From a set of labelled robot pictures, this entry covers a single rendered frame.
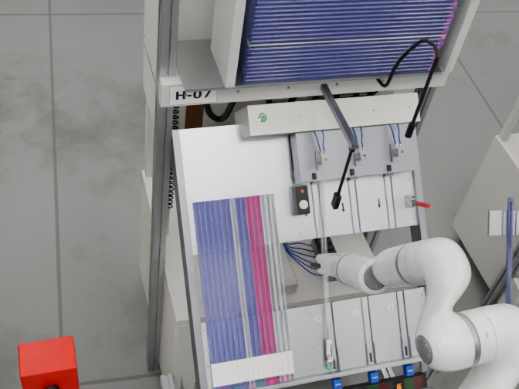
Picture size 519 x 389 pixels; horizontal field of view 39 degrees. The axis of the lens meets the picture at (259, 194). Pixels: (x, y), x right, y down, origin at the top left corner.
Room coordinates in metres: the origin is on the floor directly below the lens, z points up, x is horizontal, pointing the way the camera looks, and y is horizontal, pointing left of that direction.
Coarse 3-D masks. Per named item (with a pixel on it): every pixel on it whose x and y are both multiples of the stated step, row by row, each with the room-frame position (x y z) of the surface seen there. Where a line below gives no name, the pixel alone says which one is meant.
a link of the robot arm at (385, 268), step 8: (392, 248) 1.05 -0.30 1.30; (400, 248) 1.02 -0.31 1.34; (376, 256) 1.07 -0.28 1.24; (384, 256) 1.03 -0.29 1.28; (392, 256) 1.01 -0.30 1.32; (376, 264) 1.04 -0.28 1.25; (384, 264) 1.01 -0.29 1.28; (392, 264) 0.99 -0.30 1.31; (376, 272) 1.02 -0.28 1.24; (384, 272) 1.00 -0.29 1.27; (392, 272) 0.98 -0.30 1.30; (384, 280) 1.00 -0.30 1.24; (392, 280) 0.98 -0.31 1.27; (400, 280) 0.97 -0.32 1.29
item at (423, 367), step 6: (420, 366) 1.19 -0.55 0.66; (426, 366) 1.19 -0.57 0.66; (420, 372) 1.17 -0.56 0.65; (390, 378) 1.13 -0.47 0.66; (396, 378) 1.13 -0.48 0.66; (402, 378) 1.13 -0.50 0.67; (354, 384) 1.09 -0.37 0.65; (360, 384) 1.09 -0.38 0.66; (366, 384) 1.09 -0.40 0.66; (372, 384) 1.09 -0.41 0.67; (390, 384) 1.10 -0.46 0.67; (426, 384) 1.13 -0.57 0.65
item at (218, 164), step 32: (192, 128) 1.43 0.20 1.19; (224, 128) 1.46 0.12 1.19; (192, 160) 1.37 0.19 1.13; (224, 160) 1.40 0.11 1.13; (256, 160) 1.43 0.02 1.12; (288, 160) 1.46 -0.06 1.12; (192, 192) 1.31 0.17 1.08; (224, 192) 1.34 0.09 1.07; (256, 192) 1.36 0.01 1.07; (288, 192) 1.39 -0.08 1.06; (352, 192) 1.45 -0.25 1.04; (384, 192) 1.48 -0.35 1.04; (192, 224) 1.25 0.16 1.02; (288, 224) 1.33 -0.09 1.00; (352, 224) 1.39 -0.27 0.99; (384, 224) 1.42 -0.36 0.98; (416, 224) 1.45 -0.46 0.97
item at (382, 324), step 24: (288, 312) 1.16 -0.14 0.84; (312, 312) 1.18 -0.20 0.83; (336, 312) 1.20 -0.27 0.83; (360, 312) 1.22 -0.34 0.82; (384, 312) 1.24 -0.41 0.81; (408, 312) 1.26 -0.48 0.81; (312, 336) 1.13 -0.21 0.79; (336, 336) 1.15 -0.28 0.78; (360, 336) 1.17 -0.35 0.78; (384, 336) 1.19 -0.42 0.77; (408, 336) 1.21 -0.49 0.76; (312, 360) 1.08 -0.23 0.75; (336, 360) 1.10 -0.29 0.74; (360, 360) 1.12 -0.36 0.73; (384, 360) 1.14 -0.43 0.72
